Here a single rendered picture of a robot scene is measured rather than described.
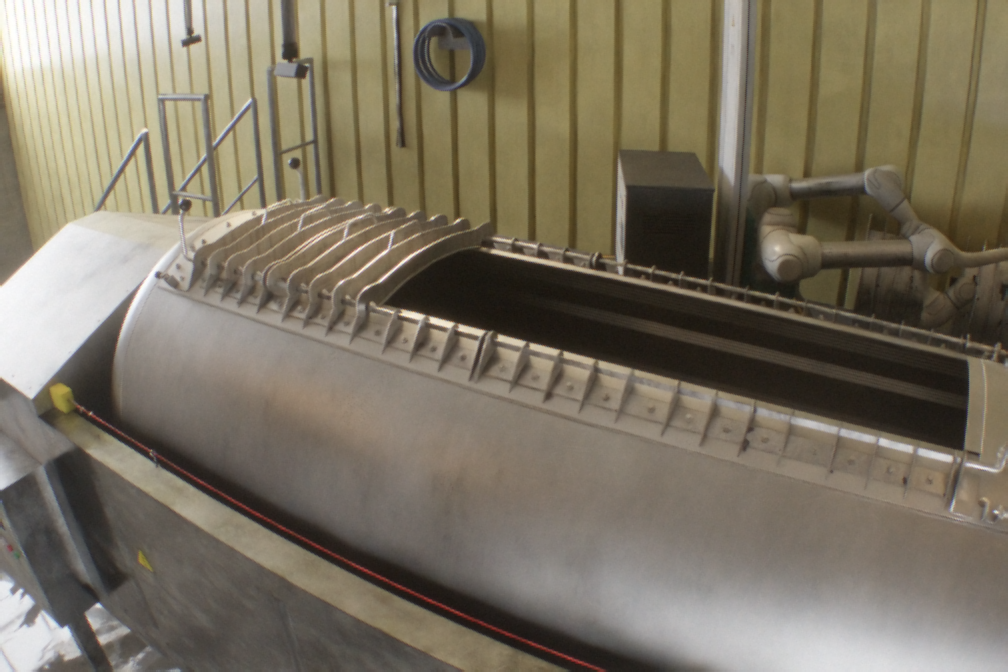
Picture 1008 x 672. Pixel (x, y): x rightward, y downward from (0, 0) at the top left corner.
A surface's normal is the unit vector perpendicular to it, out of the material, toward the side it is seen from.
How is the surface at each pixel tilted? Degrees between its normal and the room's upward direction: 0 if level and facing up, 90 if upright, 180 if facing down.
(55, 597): 90
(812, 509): 40
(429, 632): 2
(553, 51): 90
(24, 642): 0
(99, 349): 90
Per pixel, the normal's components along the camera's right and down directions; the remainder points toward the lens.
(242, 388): -0.40, -0.25
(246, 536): -0.01, -0.90
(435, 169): -0.51, 0.38
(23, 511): 0.86, 0.21
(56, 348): -0.18, -0.70
